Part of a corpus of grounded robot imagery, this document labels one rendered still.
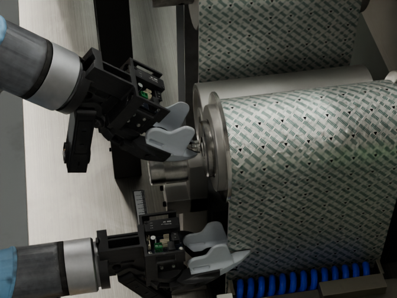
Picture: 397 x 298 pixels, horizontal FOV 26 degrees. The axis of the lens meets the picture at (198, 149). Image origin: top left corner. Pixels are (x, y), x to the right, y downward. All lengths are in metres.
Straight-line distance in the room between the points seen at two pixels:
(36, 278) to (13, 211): 1.56
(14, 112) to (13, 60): 2.04
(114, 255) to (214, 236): 0.15
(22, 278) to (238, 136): 0.34
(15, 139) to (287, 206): 1.86
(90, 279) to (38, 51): 0.34
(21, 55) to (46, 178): 0.63
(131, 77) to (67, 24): 0.86
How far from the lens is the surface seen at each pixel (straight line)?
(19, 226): 2.68
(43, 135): 1.66
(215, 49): 1.26
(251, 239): 1.20
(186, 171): 1.20
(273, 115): 1.10
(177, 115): 1.13
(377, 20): 1.47
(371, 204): 1.21
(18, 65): 0.98
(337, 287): 1.26
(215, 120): 1.09
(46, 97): 1.01
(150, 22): 1.89
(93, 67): 1.01
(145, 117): 1.07
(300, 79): 1.26
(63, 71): 1.00
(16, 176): 2.81
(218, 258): 1.19
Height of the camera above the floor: 2.09
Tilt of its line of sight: 47 degrees down
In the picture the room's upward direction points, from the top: straight up
